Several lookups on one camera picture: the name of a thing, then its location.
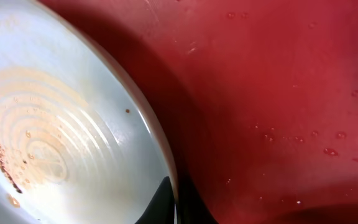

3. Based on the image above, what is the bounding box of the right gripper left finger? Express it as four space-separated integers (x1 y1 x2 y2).
135 176 175 224

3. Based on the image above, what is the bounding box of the white plate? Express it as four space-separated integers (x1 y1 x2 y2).
0 1 177 223

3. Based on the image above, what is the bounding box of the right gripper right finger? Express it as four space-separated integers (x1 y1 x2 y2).
177 177 218 224

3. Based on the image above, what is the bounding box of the red plastic tray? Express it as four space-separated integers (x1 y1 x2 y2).
46 0 358 223

